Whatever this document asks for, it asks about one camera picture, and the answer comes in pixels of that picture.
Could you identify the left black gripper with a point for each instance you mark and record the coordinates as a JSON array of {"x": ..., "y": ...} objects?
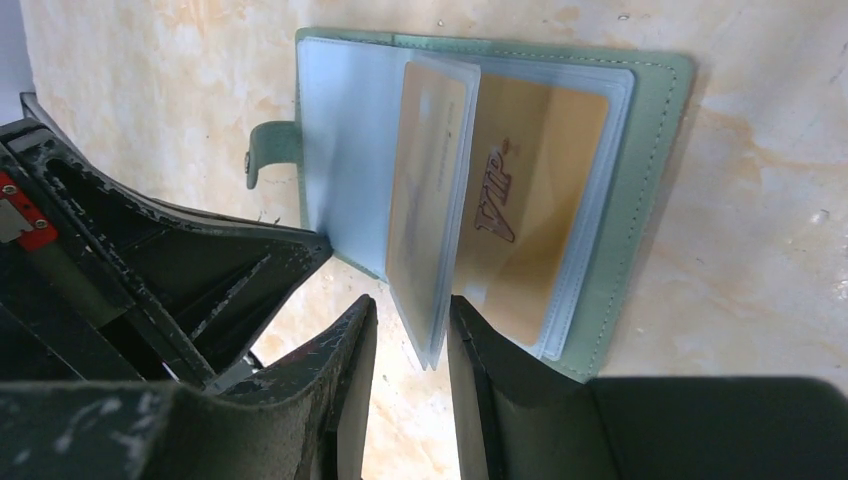
[{"x": 99, "y": 282}]

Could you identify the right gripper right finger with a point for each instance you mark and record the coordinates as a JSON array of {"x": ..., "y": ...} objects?
[{"x": 516, "y": 418}]

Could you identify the yellow credit card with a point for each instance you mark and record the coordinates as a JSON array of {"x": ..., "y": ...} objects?
[{"x": 431, "y": 126}]

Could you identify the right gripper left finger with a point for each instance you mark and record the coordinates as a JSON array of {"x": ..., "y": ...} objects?
[{"x": 303, "y": 417}]

